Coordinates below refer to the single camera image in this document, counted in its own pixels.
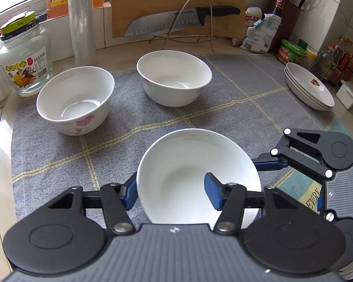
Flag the dark red knife block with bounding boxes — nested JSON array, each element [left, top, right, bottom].
[[271, 0, 305, 55]]

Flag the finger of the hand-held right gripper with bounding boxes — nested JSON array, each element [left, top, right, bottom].
[[251, 128, 335, 180], [316, 191, 339, 227]]

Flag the white blue printed plastic bag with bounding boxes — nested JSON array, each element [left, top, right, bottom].
[[240, 13, 283, 54]]

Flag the glass jar green lid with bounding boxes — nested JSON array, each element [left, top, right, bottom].
[[0, 11, 53, 96]]

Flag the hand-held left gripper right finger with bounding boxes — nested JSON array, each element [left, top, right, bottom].
[[204, 172, 306, 235]]

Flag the grey teal checked table cloth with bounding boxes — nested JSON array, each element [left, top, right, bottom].
[[11, 53, 353, 230]]

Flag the white bowl pink flowers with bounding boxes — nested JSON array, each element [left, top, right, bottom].
[[136, 51, 213, 107], [136, 128, 262, 230], [36, 66, 115, 136]]

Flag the clear oil bottle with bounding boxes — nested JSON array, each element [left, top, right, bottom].
[[312, 45, 337, 80]]

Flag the sauce jar green lid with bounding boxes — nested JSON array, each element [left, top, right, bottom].
[[277, 39, 307, 65]]

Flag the kitchen knife black handle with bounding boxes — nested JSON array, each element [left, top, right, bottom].
[[124, 5, 241, 37]]

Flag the dark soy sauce bottle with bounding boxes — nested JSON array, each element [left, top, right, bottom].
[[266, 0, 289, 36]]

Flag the spice jar yellow lid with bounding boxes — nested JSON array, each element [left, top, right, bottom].
[[301, 48, 318, 71]]

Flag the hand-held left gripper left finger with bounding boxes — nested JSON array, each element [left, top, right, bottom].
[[47, 172, 139, 235]]

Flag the white plastic box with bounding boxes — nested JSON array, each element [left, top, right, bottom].
[[336, 79, 353, 110]]

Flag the clear plastic film roll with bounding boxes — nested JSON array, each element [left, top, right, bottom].
[[68, 0, 97, 66]]

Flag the white orange paper bag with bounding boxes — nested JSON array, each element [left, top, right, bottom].
[[244, 6, 267, 40]]

